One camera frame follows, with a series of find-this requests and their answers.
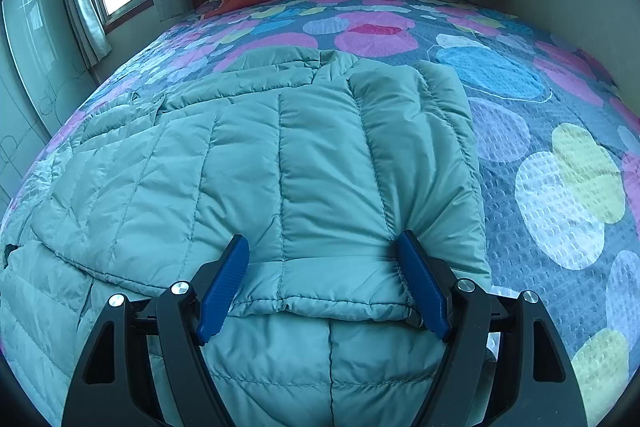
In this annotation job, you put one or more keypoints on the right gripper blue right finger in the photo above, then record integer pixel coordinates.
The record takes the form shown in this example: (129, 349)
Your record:
(534, 383)

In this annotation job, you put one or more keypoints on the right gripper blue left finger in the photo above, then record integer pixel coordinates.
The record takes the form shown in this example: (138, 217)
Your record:
(113, 383)

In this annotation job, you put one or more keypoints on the light green puffer jacket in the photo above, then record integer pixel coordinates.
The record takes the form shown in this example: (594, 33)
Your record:
(320, 159)

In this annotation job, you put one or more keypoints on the colourful dotted bedspread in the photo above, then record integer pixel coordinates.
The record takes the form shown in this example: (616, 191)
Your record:
(558, 152)

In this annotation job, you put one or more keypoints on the glossy white wardrobe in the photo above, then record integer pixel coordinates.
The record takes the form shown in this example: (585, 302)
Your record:
(43, 81)

